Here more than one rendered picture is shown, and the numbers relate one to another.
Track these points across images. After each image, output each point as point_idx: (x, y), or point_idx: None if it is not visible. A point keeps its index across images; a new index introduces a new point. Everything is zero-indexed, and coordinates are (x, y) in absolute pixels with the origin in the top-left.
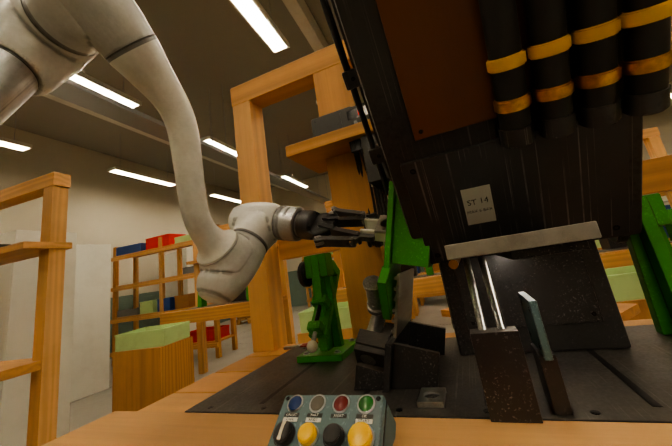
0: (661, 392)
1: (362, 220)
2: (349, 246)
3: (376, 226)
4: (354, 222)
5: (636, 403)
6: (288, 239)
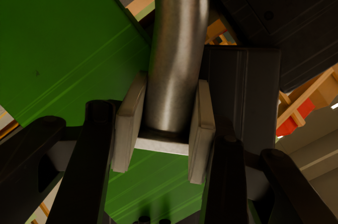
0: None
1: (205, 181)
2: (22, 136)
3: (138, 147)
4: (203, 202)
5: None
6: None
